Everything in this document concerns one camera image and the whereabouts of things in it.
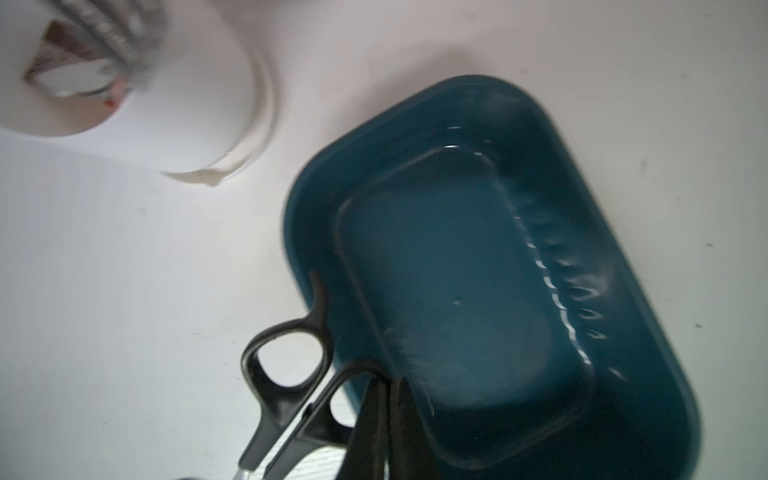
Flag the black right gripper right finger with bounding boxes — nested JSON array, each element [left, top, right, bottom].
[[388, 378, 443, 480]]

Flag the teal plastic storage box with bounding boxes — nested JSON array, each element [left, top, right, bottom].
[[284, 75, 701, 479]]

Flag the small black scissors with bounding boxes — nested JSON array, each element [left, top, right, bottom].
[[234, 271, 389, 479]]

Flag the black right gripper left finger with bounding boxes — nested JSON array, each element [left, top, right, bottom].
[[336, 378, 389, 480]]

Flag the white cylindrical utensil holder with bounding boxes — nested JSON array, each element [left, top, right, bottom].
[[1, 1, 275, 185]]

